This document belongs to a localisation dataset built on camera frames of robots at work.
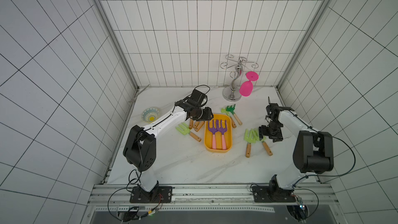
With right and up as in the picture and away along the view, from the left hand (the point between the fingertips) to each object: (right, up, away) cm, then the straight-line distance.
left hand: (208, 119), depth 85 cm
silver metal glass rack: (+19, +15, +29) cm, 38 cm away
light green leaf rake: (-11, -5, +12) cm, 17 cm away
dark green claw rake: (+17, +5, +20) cm, 26 cm away
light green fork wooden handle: (+26, -14, +7) cm, 30 cm away
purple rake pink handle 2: (+10, -9, +10) cm, 16 cm away
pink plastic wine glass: (+25, +19, +13) cm, 34 cm away
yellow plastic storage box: (+13, -10, +5) cm, 17 cm away
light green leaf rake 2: (-5, -6, +11) cm, 13 cm away
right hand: (+32, -11, +4) cm, 34 cm away
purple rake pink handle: (+4, -9, +10) cm, 14 cm away
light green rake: (-14, -9, +12) cm, 20 cm away
